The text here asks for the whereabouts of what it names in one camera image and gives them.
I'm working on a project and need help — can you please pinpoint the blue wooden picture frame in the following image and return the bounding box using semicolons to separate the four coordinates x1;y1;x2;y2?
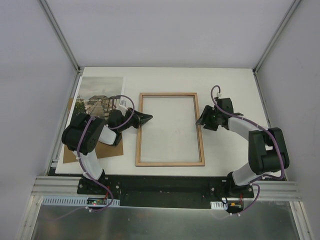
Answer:
134;92;206;167

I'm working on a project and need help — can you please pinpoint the transparent plastic sheet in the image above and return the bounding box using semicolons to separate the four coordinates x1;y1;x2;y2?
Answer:
139;96;202;163

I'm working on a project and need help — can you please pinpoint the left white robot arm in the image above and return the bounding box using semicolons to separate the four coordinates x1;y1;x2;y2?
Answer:
61;107;153;195

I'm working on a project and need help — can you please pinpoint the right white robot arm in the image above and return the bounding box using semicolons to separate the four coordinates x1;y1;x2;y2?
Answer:
196;97;290;198

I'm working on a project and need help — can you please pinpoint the pier landscape photo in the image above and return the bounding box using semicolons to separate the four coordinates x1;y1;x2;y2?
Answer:
67;76;125;124

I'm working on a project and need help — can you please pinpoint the brown cardboard backing board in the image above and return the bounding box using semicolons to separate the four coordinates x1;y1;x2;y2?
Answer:
62;97;125;164

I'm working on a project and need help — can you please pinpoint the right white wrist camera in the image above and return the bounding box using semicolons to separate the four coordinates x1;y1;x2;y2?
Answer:
215;92;222;98

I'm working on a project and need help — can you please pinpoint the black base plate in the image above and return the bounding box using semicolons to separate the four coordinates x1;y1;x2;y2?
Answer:
77;175;254;209

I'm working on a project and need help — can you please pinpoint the right white cable duct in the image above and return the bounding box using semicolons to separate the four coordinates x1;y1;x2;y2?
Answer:
210;201;228;211

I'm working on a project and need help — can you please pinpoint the white cable duct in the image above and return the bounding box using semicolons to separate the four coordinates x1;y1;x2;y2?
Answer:
210;201;228;211
42;196;120;208

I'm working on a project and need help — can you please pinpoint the left white cable duct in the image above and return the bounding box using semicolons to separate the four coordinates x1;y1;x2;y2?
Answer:
42;196;120;208

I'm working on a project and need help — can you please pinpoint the aluminium front rail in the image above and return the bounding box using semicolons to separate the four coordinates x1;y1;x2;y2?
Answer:
15;176;313;240

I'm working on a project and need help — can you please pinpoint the left aluminium corner post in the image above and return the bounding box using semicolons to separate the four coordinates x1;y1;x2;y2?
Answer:
37;0;81;72

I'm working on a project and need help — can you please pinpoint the aluminium corner post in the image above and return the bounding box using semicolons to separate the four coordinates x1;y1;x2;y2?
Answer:
37;0;81;72
252;0;303;76

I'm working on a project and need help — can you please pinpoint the right aluminium corner post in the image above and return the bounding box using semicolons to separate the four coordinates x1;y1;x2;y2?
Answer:
252;0;303;76

